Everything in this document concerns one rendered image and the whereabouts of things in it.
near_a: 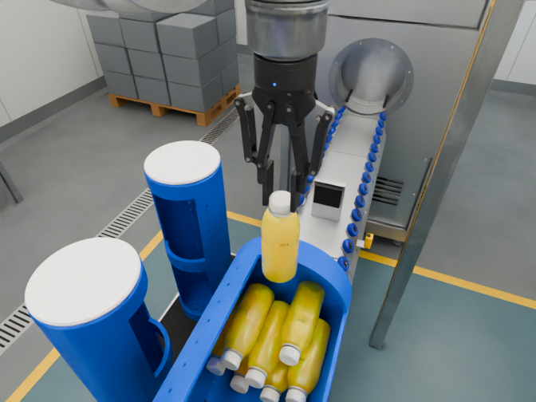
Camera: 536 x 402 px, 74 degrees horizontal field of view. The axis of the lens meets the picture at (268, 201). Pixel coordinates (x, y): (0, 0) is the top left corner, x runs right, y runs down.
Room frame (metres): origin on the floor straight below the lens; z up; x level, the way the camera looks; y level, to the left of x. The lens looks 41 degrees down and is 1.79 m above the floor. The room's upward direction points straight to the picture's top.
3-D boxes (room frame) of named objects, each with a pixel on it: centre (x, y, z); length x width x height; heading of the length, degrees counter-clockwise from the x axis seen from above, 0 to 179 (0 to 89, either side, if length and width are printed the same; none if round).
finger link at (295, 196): (0.42, -0.04, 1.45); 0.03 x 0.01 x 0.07; 160
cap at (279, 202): (0.43, -0.02, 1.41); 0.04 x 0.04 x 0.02
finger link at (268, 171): (0.44, 0.00, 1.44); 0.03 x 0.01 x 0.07; 160
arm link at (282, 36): (0.43, -0.02, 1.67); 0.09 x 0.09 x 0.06
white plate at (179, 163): (1.11, 0.32, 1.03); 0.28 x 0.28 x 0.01
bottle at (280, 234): (0.43, -0.02, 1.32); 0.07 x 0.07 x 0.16
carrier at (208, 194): (1.11, 0.32, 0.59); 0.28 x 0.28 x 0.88
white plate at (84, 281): (0.58, 0.47, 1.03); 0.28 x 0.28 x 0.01
